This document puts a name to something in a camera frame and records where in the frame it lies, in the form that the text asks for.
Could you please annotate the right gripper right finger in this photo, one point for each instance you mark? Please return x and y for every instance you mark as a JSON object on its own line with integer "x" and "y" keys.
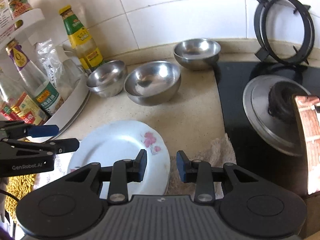
{"x": 204, "y": 175}

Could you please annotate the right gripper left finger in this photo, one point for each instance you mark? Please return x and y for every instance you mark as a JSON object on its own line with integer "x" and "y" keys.
{"x": 86, "y": 182}

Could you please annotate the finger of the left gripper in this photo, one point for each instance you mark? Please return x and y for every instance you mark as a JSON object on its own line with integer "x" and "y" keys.
{"x": 19, "y": 129}
{"x": 62, "y": 145}

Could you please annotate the steel bowl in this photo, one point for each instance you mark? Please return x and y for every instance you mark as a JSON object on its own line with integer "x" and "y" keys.
{"x": 197, "y": 54}
{"x": 153, "y": 83}
{"x": 108, "y": 79}

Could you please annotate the white rotating spice rack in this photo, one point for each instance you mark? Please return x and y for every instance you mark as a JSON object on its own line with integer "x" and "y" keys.
{"x": 22, "y": 29}

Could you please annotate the red yellow seasoning packet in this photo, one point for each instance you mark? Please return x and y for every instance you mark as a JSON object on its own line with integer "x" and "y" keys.
{"x": 23, "y": 109}

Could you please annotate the yellow chenille mat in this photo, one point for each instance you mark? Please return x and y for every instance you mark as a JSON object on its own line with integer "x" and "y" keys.
{"x": 19, "y": 187}

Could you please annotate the beige dish cloth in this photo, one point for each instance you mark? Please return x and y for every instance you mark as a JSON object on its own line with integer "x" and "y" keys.
{"x": 221, "y": 152}

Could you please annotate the clear vinegar bottle purple label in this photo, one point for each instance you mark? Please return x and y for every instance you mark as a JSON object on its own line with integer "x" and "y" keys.
{"x": 37, "y": 83}

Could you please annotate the clear plastic bag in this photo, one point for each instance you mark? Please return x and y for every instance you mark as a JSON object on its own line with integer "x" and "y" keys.
{"x": 62, "y": 72}

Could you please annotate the green yellow sauce bottle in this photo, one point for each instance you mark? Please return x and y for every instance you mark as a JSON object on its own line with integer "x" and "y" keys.
{"x": 81, "y": 41}

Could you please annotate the steel pot lid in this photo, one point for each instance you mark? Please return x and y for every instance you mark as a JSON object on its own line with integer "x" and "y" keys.
{"x": 270, "y": 108}

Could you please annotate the jar on upper rack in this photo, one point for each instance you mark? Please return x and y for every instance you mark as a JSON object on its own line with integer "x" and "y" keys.
{"x": 19, "y": 7}

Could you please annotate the black stove pan support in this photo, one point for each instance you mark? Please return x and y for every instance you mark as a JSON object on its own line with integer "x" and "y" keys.
{"x": 286, "y": 20}

